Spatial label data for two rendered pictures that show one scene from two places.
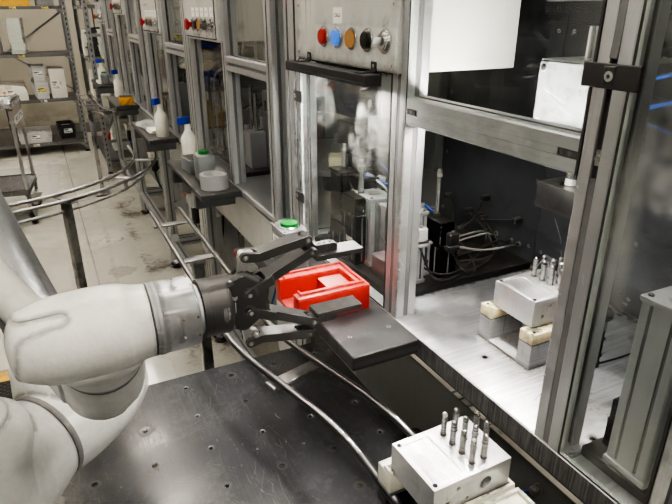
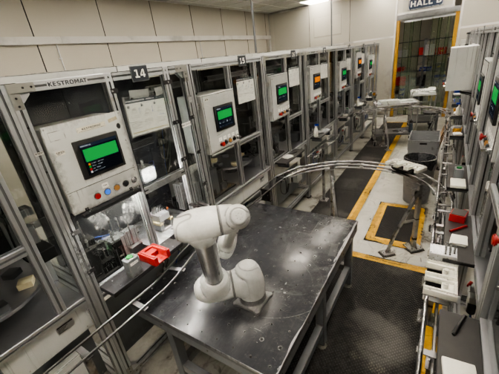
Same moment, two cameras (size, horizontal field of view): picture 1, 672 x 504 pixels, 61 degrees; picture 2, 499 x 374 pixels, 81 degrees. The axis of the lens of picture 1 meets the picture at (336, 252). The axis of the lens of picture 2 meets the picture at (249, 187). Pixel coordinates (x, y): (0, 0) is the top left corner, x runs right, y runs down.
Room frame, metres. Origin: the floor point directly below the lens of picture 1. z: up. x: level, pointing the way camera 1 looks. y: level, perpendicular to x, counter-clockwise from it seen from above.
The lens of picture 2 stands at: (1.21, 1.73, 2.00)
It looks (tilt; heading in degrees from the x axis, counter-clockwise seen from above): 23 degrees down; 242
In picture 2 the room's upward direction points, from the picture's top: 7 degrees counter-clockwise
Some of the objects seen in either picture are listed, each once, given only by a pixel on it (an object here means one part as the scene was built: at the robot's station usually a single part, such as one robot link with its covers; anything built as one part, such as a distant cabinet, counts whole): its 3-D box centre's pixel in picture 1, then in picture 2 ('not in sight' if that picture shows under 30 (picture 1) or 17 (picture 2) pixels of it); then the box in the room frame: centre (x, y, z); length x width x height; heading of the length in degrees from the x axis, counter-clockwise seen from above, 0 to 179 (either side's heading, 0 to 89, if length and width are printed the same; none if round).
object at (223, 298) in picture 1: (232, 301); not in sight; (0.65, 0.13, 1.12); 0.09 x 0.07 x 0.08; 117
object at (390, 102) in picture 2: not in sight; (394, 120); (-4.51, -2.10, 0.48); 0.88 x 0.56 x 0.96; 135
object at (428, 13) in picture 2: not in sight; (421, 67); (-7.00, -3.12, 1.31); 1.36 x 0.10 x 2.62; 117
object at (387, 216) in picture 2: not in sight; (396, 222); (-1.71, -0.08, 0.01); 1.00 x 0.55 x 0.01; 27
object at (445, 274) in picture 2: not in sight; (440, 275); (-0.18, 1.13, 0.84); 0.37 x 0.14 x 0.10; 27
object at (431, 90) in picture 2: not in sight; (422, 108); (-5.83, -2.31, 0.48); 0.84 x 0.58 x 0.97; 35
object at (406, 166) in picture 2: not in sight; (405, 168); (-1.44, 0.11, 0.84); 0.37 x 0.14 x 0.10; 85
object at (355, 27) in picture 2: not in sight; (326, 63); (-5.85, -5.42, 1.65); 3.78 x 0.08 x 3.30; 117
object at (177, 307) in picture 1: (175, 313); not in sight; (0.62, 0.20, 1.12); 0.09 x 0.06 x 0.09; 27
